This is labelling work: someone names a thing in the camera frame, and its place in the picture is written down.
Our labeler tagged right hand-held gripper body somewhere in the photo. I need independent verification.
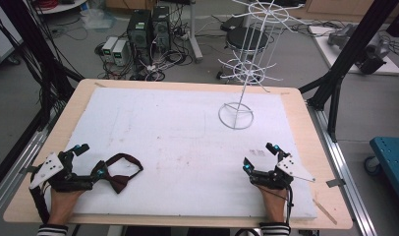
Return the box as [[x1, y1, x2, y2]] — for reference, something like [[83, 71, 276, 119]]
[[249, 153, 316, 191]]

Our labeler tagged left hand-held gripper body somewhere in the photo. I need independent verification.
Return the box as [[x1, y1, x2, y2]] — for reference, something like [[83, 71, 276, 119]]
[[28, 150, 94, 194]]

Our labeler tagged dark red bow tie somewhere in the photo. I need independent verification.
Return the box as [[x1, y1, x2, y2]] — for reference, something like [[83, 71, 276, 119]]
[[103, 152, 144, 195]]

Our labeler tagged person's left hand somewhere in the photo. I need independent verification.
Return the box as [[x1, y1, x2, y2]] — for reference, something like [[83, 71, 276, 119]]
[[48, 189, 86, 226]]

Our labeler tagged person's right hand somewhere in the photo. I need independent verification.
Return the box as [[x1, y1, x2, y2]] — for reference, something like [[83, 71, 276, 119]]
[[257, 186, 289, 224]]

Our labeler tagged grey tape strip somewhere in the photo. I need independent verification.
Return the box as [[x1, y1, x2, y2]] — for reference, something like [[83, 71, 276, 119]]
[[325, 178, 347, 189], [18, 164, 38, 175]]

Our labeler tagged thin wooden stick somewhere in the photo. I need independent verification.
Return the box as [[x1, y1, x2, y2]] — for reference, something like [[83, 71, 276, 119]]
[[313, 198, 338, 226]]

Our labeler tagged white foam mat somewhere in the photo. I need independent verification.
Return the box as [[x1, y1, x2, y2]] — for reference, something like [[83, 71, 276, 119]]
[[44, 86, 318, 221]]

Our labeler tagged white power supply box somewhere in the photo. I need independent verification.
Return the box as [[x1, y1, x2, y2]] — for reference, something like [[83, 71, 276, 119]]
[[101, 35, 119, 62], [111, 38, 129, 67]]

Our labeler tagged white flat board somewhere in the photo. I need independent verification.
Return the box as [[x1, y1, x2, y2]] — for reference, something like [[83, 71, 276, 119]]
[[308, 25, 399, 77]]

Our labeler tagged black round stool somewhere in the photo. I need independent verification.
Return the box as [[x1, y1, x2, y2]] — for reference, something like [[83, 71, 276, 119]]
[[224, 26, 270, 54]]

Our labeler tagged blue wheeled cart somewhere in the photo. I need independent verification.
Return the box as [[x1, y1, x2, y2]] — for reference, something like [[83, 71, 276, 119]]
[[364, 136, 399, 210]]

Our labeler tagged black computer tower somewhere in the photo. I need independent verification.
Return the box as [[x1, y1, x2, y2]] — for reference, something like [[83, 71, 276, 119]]
[[126, 9, 153, 66], [150, 5, 172, 53]]

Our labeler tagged clear plastic bag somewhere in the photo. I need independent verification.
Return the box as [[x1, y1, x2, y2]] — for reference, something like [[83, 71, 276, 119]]
[[80, 9, 117, 31]]

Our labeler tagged grey machine on board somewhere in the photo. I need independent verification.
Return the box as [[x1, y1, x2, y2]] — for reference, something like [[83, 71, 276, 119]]
[[327, 23, 392, 76]]

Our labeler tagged grey metal table leg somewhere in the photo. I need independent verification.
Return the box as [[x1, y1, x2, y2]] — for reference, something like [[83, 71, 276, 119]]
[[187, 0, 204, 64]]

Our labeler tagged round white table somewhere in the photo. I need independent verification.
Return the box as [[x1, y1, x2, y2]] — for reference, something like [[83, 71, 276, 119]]
[[32, 0, 87, 16]]

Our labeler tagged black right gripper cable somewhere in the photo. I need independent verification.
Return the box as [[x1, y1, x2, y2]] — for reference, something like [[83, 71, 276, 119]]
[[284, 184, 295, 227]]

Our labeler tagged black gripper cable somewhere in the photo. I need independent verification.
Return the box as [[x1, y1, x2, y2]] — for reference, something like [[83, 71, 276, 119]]
[[284, 184, 295, 227], [28, 176, 52, 224]]

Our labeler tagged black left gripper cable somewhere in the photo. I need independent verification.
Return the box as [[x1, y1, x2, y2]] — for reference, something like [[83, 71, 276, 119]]
[[28, 176, 52, 224]]

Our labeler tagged aluminium rail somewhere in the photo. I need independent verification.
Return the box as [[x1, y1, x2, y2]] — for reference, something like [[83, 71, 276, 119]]
[[306, 99, 379, 236], [0, 107, 59, 219]]

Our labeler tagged white wire display rack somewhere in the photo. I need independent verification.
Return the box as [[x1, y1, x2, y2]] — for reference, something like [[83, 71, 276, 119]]
[[216, 0, 315, 131]]

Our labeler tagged black metal frame strut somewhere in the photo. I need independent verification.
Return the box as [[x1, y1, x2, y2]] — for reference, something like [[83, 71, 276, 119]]
[[298, 0, 399, 143], [0, 0, 85, 132]]

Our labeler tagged tangle of floor cables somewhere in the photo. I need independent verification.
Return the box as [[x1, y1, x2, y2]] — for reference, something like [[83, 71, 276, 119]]
[[94, 19, 193, 82]]

